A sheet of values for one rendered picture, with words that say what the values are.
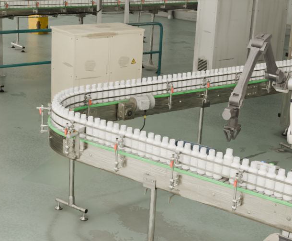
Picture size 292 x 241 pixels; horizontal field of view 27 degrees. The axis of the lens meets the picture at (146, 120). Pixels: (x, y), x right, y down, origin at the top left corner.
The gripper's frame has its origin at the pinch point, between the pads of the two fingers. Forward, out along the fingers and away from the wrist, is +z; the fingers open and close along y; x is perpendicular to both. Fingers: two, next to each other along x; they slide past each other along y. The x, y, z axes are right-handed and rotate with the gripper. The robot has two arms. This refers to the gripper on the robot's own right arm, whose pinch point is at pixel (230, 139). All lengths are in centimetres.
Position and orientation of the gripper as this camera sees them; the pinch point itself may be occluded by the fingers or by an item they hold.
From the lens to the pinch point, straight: 369.9
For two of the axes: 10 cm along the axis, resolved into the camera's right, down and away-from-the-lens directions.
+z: -0.7, 9.6, 2.8
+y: -5.8, 1.9, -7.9
